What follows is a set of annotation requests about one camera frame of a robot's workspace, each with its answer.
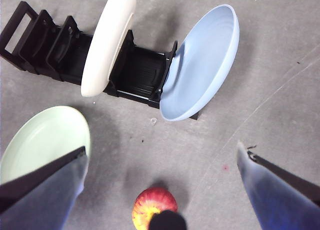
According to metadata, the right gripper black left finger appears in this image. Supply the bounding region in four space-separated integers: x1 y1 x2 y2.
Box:
0 146 90 230

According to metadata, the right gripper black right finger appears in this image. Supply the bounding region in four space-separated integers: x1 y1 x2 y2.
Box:
236 141 320 230

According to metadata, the green plate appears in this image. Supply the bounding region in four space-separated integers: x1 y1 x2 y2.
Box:
0 105 91 185

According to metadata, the red yellow apple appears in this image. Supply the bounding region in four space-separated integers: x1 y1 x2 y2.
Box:
131 187 179 230

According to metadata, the blue plate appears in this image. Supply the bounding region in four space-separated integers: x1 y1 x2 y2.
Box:
159 4 240 122

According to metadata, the black plate rack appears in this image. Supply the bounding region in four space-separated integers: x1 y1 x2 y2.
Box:
0 1 201 120

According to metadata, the white plate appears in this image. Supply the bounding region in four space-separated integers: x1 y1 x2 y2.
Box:
80 0 137 97

